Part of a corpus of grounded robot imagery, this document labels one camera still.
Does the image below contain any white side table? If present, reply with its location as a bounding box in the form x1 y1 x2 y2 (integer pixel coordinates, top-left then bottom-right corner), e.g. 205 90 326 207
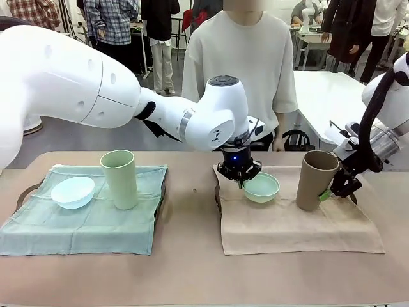
292 70 384 145

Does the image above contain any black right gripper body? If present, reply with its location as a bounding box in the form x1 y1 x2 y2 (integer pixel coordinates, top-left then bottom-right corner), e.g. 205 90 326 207
334 143 364 180

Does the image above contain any beige cloth mat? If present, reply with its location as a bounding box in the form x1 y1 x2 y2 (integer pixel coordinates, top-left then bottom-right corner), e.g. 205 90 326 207
213 164 387 256

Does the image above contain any black cable sleeve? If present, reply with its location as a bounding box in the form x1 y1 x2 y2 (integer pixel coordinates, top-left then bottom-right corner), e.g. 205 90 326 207
135 100 181 142

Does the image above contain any black bag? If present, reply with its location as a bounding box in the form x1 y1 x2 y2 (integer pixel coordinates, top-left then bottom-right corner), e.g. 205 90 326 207
282 129 313 152

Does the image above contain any person in blue plaid shirt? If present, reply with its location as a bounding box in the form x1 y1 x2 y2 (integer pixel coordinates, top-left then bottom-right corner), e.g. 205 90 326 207
83 0 141 74

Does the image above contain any person in dark coat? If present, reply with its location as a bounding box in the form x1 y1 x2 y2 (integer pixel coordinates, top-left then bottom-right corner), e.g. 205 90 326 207
321 0 380 65

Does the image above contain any black cable hose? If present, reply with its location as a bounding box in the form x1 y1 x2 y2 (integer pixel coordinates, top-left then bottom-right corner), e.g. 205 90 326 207
357 67 409 173

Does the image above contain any tall brown cup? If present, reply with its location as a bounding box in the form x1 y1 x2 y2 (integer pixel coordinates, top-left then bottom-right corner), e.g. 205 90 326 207
296 150 340 212

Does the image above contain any pale blue bowl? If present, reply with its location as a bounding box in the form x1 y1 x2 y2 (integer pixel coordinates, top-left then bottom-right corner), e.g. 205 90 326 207
50 177 96 210

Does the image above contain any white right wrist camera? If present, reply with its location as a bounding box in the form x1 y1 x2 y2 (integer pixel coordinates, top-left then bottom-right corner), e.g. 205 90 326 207
324 120 364 151

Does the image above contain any white background desk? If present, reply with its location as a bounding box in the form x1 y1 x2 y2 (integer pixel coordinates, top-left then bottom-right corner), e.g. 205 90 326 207
293 27 332 71

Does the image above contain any person's left forearm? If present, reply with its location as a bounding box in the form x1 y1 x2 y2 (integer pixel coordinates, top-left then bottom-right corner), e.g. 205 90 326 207
274 110 298 141

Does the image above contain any person in black top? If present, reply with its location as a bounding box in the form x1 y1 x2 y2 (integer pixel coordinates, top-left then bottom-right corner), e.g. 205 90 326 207
140 0 180 94

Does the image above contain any pale green bowl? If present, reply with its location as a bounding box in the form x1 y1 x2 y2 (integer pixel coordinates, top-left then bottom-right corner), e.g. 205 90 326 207
244 172 281 204

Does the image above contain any tall pale green cup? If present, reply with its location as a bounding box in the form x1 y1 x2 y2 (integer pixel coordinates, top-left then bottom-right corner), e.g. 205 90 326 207
100 149 139 211

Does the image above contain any person in white shirt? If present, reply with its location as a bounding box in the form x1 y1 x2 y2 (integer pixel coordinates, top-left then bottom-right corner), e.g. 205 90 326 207
181 0 300 153

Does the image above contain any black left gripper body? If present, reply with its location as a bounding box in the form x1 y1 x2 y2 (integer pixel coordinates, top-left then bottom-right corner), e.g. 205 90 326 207
222 145 256 175

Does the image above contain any seated background person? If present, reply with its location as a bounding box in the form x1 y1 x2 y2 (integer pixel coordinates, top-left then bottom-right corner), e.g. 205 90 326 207
292 1 307 26

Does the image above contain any person in red plaid shirt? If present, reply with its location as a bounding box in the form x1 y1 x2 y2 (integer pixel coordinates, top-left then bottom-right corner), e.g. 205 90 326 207
6 0 61 31

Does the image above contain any person in black trousers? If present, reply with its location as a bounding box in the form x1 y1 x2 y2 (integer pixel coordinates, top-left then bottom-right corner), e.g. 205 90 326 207
359 0 402 83

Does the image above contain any green cloth mat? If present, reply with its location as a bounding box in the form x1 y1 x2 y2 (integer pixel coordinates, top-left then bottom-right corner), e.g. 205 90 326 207
0 164 169 256

